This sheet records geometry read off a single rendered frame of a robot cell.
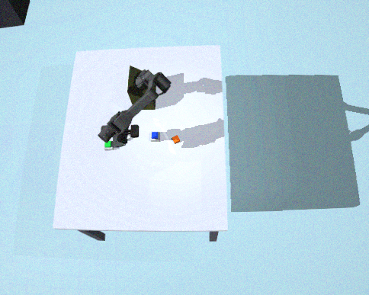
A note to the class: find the green button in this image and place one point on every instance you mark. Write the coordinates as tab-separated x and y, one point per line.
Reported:
109	146

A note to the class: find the blue button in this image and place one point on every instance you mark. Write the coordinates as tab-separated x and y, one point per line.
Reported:
155	137

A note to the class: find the orange block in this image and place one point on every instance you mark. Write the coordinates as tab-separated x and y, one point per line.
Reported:
176	139

